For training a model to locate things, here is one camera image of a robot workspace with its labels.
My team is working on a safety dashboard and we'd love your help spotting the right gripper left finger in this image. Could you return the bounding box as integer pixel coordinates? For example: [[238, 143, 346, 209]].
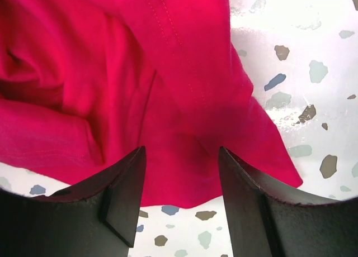
[[1, 147, 146, 257]]

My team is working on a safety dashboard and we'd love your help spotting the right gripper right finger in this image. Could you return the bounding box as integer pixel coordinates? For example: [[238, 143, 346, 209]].
[[219, 147, 357, 257]]

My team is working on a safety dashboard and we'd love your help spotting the crimson red t-shirt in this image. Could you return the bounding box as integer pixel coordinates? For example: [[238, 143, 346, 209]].
[[1, 0, 303, 208]]

